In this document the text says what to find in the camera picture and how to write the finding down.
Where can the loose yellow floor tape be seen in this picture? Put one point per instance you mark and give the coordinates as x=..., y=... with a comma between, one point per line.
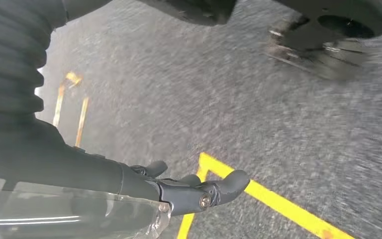
x=80, y=122

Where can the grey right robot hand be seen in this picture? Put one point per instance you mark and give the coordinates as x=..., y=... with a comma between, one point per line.
x=62, y=178

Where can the black round robot part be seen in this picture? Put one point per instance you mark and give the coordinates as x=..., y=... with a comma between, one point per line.
x=359, y=13

